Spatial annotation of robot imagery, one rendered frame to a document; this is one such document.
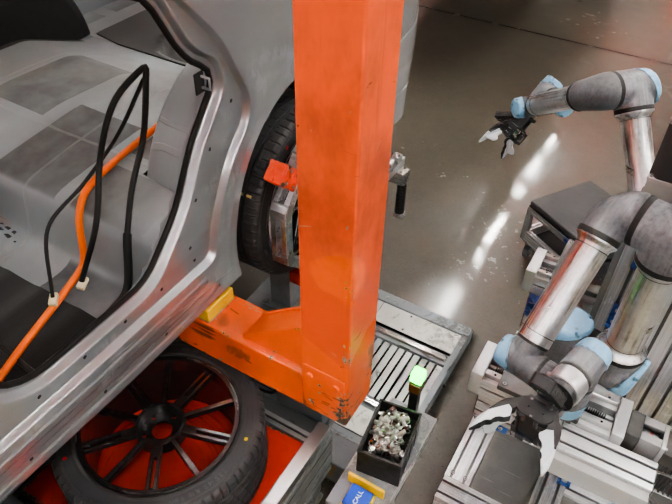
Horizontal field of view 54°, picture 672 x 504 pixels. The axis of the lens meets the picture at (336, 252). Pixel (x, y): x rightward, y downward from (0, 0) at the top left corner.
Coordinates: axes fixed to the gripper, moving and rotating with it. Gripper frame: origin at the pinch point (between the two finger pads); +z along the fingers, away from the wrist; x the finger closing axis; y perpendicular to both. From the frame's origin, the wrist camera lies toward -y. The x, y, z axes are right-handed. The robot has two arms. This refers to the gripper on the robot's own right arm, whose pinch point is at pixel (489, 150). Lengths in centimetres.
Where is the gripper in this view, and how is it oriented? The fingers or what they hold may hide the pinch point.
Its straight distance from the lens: 269.5
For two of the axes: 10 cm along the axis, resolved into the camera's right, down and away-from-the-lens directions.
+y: 3.2, 6.0, -7.3
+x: 7.3, 3.4, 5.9
